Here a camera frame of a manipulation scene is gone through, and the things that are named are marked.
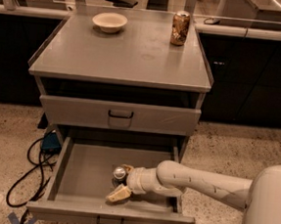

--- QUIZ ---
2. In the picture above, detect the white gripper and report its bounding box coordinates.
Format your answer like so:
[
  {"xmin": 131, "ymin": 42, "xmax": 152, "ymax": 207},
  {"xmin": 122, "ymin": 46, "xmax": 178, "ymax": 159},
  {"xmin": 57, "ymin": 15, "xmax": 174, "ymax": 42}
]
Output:
[{"xmin": 107, "ymin": 164, "xmax": 147, "ymax": 203}]

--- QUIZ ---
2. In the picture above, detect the silver blue redbull can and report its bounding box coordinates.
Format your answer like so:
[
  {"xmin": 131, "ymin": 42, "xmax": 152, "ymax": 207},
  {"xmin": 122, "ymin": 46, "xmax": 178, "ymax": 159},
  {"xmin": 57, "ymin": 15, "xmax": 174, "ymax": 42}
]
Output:
[{"xmin": 113, "ymin": 166, "xmax": 127, "ymax": 187}]

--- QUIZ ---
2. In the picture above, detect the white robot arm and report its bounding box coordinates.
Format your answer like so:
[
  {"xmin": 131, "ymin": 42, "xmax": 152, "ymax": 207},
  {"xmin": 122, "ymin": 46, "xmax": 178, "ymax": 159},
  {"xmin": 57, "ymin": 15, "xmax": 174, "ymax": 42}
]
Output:
[{"xmin": 107, "ymin": 160, "xmax": 281, "ymax": 224}]

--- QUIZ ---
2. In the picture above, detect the open grey middle drawer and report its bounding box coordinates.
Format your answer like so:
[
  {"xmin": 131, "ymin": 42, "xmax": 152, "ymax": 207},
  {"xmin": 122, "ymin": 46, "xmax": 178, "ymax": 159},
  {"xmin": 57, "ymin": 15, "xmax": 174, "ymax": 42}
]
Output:
[{"xmin": 27, "ymin": 137, "xmax": 195, "ymax": 224}]

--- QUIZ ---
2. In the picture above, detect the closed grey upper drawer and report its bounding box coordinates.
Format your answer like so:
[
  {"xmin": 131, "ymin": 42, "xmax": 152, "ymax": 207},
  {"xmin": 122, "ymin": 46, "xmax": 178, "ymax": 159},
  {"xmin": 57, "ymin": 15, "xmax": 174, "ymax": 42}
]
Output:
[{"xmin": 40, "ymin": 95, "xmax": 202, "ymax": 136}]

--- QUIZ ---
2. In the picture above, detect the grey drawer cabinet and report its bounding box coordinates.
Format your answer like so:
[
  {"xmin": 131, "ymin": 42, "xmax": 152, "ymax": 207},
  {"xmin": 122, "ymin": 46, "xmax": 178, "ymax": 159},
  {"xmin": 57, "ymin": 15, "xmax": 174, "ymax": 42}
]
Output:
[{"xmin": 29, "ymin": 7, "xmax": 211, "ymax": 151}]

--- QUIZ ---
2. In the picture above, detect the gold soda can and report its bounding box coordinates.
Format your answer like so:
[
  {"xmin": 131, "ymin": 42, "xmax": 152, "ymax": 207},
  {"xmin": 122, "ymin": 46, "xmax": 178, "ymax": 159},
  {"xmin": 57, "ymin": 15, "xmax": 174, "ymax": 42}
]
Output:
[{"xmin": 170, "ymin": 11, "xmax": 190, "ymax": 46}]

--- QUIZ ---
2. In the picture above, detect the blue power box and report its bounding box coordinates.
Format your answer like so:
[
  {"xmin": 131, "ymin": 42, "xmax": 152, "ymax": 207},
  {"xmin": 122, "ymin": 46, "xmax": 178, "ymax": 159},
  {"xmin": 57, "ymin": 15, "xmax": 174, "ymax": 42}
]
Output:
[{"xmin": 41, "ymin": 133, "xmax": 62, "ymax": 154}]

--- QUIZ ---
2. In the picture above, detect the blue floor tape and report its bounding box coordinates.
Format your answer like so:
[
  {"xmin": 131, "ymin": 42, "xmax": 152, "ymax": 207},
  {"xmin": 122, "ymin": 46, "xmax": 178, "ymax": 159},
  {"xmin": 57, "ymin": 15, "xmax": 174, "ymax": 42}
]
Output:
[{"xmin": 7, "ymin": 212, "xmax": 37, "ymax": 224}]

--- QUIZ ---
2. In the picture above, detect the white paper bowl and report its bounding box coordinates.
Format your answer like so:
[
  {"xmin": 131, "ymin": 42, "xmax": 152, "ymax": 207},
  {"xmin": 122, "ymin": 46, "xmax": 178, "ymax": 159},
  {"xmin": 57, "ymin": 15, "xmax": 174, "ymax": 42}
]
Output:
[{"xmin": 92, "ymin": 12, "xmax": 128, "ymax": 34}]

